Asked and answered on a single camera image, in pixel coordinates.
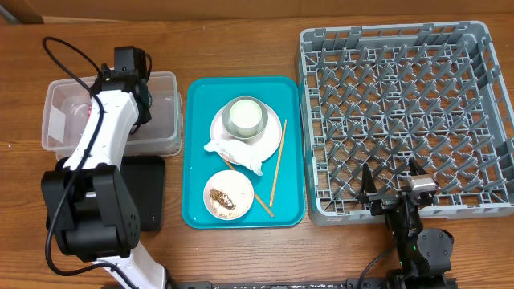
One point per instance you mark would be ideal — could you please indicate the clear plastic bin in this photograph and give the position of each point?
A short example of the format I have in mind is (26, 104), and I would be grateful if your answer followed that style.
(66, 108)

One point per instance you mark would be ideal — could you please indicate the teal plastic tray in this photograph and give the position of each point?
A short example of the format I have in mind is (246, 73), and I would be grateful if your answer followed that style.
(205, 98)

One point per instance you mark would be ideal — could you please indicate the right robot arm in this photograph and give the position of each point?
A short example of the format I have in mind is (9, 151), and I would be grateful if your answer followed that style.
(424, 254)

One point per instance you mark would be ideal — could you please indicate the wooden chopstick right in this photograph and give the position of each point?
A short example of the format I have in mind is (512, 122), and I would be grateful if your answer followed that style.
(281, 145)

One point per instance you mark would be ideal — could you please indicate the small pink bowl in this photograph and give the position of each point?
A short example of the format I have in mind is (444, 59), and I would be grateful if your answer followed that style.
(231, 182)

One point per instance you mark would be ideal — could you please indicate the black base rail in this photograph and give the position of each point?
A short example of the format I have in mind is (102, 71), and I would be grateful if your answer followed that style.
(281, 286)

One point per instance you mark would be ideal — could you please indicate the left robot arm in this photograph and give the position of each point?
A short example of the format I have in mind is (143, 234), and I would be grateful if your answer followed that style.
(93, 220)

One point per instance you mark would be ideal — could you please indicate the black tray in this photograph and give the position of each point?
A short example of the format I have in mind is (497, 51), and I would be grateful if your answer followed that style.
(145, 180)

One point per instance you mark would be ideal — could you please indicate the white cup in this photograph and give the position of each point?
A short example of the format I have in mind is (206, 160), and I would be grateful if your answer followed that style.
(246, 115)

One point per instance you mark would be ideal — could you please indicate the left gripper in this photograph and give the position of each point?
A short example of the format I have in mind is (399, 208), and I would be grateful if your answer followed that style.
(145, 116)

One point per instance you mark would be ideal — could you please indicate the pink plate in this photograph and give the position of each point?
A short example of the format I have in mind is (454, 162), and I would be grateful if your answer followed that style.
(264, 146)

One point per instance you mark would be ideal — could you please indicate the grey-white bowl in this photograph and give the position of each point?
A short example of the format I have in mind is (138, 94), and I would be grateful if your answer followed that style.
(231, 128)

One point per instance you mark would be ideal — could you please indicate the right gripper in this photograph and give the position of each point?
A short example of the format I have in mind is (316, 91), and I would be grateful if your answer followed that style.
(383, 200)

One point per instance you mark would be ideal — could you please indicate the white napkin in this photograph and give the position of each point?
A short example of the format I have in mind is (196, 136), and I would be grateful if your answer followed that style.
(239, 151)

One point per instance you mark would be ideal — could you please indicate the food scraps rice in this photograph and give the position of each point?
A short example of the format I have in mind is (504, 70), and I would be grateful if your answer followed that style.
(226, 206)

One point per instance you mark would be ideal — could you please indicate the wooden chopstick diagonal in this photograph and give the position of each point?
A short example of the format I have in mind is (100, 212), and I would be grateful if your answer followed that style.
(256, 196)

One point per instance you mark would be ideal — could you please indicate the grey plastic dish rack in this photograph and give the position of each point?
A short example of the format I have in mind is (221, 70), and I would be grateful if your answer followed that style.
(378, 96)

